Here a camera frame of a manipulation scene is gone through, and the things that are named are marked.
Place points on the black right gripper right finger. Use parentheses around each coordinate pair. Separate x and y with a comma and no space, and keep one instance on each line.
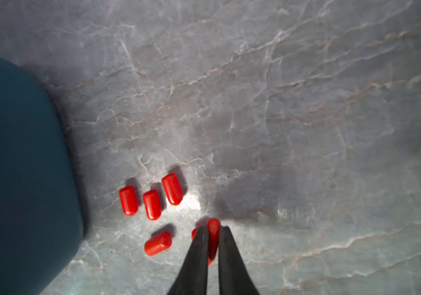
(233,275)

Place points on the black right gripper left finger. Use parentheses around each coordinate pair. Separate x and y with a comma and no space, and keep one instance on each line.
(193,276)

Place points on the red sleeve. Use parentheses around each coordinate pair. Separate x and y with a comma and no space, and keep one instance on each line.
(152,205)
(172,188)
(129,200)
(213,225)
(158,244)

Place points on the teal plastic storage box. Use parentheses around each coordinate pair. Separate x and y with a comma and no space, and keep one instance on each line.
(41,225)

